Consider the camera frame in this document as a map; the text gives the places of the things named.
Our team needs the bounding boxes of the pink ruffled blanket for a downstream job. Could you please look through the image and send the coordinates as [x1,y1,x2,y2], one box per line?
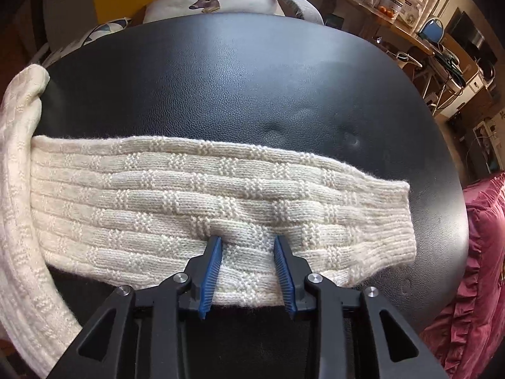
[424,174,505,379]

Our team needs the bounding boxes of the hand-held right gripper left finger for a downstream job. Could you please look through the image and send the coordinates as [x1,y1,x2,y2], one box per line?
[47,236,225,379]

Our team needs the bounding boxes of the geometric print cushion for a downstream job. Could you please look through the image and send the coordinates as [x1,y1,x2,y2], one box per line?
[39,18,133,68]

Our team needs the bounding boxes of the wooden side desk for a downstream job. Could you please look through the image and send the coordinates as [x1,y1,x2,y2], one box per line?
[324,0,494,99]

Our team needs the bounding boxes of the deer print cushion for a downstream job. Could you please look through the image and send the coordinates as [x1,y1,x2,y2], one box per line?
[142,0,285,24]

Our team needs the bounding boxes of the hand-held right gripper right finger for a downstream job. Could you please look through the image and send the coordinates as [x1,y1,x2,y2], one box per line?
[273,236,450,379]

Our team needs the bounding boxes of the white printed box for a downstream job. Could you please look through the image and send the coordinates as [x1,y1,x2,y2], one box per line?
[396,0,425,28]

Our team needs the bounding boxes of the blue chair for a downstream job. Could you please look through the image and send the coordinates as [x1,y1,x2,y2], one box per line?
[418,16,444,44]

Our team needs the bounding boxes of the cream knit sweater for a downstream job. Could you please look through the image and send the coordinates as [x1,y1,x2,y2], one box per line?
[0,64,419,377]

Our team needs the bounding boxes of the black monitor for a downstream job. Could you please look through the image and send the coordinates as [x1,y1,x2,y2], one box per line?
[450,10,486,48]

